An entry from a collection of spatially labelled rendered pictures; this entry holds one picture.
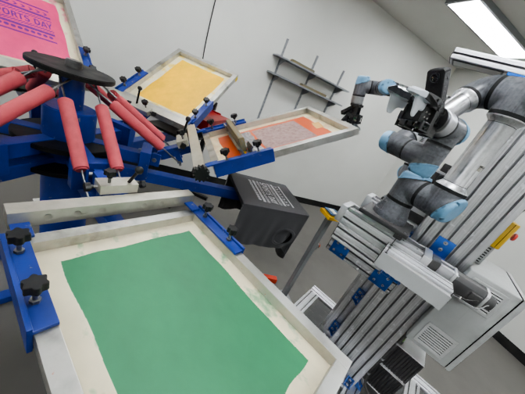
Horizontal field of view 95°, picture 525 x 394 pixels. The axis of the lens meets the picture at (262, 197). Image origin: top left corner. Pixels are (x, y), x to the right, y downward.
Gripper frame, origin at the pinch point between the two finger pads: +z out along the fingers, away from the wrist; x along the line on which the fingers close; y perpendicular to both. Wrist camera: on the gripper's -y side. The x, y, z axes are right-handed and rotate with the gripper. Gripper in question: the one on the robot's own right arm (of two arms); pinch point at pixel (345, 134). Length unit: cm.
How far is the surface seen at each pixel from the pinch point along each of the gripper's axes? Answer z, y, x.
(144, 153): 9, 8, -122
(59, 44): -32, -87, -178
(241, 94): 6, -200, -24
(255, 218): 46, 22, -65
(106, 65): -14, -200, -176
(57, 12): -51, -113, -182
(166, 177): 25, 3, -114
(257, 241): 66, 20, -61
